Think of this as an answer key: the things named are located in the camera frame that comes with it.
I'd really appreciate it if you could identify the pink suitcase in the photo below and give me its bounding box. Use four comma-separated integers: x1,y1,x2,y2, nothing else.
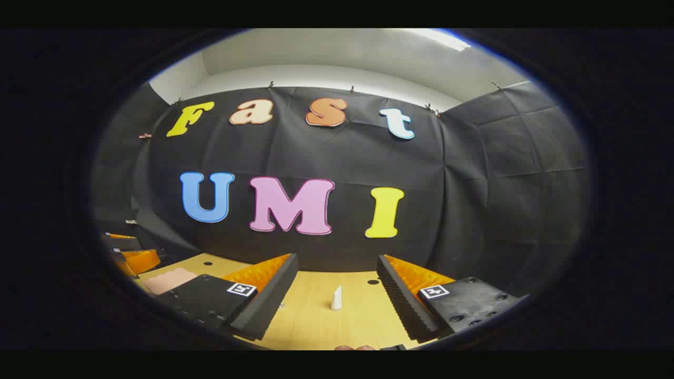
141,267,199,296

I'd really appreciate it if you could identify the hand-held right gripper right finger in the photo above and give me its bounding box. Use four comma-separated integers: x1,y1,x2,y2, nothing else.
376,254,529,343

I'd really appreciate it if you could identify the ceiling light panel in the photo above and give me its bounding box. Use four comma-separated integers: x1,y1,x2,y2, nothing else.
408,29,472,52

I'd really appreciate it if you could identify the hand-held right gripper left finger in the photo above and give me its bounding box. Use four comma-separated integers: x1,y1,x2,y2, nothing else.
156,253,299,342

